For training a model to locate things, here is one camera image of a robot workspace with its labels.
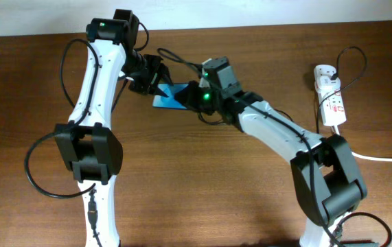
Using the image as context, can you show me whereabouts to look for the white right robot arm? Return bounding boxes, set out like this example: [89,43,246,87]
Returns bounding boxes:
[174,57,367,246]

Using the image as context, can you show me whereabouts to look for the black charger cable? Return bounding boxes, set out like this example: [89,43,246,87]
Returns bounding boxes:
[197,45,368,134]

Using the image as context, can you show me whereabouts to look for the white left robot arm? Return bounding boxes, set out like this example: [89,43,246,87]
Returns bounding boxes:
[55,17,172,246]

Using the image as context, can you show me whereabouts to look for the blue Galaxy smartphone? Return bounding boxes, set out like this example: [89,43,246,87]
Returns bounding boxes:
[152,83,188,110]

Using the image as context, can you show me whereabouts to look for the white charger adapter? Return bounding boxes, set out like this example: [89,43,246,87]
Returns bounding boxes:
[314,76,341,93]

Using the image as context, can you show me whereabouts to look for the white power strip cord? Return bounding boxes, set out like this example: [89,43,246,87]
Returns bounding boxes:
[332,124,392,164]

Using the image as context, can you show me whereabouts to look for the white power strip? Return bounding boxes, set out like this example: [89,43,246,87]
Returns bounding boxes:
[314,64,346,127]

